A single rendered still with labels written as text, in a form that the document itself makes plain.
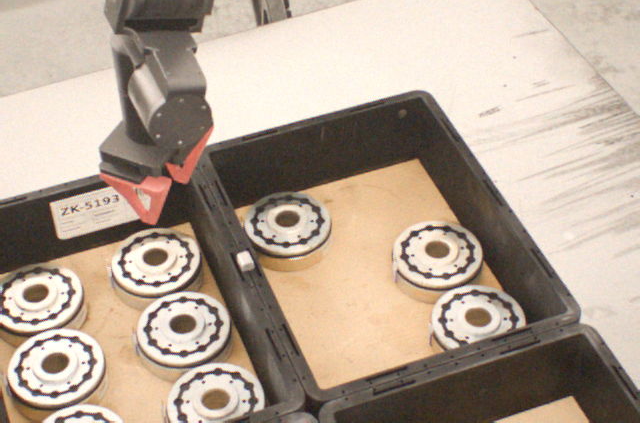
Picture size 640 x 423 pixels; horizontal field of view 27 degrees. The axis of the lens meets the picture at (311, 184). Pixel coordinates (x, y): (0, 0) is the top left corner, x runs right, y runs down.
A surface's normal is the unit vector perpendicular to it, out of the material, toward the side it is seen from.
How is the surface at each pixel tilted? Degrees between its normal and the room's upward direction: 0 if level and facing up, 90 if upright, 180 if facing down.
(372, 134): 90
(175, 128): 90
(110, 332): 0
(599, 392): 90
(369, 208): 0
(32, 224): 90
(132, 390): 0
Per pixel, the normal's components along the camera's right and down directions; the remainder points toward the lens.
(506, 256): -0.94, 0.26
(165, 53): 0.26, -0.72
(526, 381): 0.35, 0.64
